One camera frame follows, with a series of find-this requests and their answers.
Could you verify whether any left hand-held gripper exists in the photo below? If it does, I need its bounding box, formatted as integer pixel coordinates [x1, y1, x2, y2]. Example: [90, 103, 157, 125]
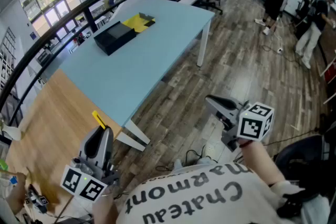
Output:
[60, 125, 121, 202]

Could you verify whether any person's white printed shirt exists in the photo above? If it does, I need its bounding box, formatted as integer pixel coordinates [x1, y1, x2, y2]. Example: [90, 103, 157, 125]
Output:
[115, 162, 331, 224]

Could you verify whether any person's right forearm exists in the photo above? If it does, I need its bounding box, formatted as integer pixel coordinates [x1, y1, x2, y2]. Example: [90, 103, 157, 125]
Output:
[237, 138, 287, 187]

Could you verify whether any wooden table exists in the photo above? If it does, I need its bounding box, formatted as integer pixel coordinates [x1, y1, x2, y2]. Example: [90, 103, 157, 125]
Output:
[5, 68, 123, 216]

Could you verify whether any black worn harness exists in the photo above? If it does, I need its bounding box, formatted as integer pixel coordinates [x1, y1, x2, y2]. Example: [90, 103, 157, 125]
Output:
[277, 190, 307, 218]

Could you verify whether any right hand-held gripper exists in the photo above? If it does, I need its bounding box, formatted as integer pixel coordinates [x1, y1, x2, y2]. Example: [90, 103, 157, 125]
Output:
[204, 95, 275, 153]

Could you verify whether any black box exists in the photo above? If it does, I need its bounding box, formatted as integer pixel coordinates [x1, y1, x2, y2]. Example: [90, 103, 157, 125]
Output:
[93, 12, 156, 56]

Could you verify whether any black seat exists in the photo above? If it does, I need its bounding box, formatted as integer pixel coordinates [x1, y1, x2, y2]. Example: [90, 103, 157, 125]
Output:
[274, 133, 336, 192]

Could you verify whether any person's left forearm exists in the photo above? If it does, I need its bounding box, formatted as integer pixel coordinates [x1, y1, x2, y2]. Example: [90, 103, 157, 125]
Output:
[91, 186, 119, 224]

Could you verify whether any light blue table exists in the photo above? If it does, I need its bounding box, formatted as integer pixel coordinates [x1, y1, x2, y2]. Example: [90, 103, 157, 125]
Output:
[41, 0, 216, 152]

